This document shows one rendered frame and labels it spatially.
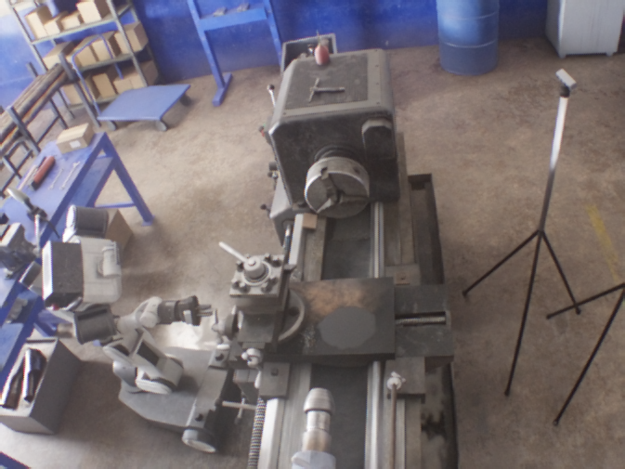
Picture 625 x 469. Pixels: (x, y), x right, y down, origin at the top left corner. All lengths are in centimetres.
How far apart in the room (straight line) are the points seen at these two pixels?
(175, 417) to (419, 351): 142
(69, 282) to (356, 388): 112
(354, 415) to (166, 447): 132
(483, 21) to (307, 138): 293
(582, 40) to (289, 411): 443
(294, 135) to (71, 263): 100
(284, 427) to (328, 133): 112
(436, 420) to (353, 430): 46
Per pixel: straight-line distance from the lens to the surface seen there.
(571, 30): 512
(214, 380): 262
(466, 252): 310
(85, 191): 342
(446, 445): 205
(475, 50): 471
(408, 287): 184
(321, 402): 135
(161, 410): 270
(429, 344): 170
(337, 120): 193
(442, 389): 214
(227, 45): 559
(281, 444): 166
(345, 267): 213
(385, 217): 214
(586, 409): 266
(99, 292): 191
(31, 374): 316
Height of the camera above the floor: 235
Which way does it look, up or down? 45 degrees down
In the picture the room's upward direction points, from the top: 16 degrees counter-clockwise
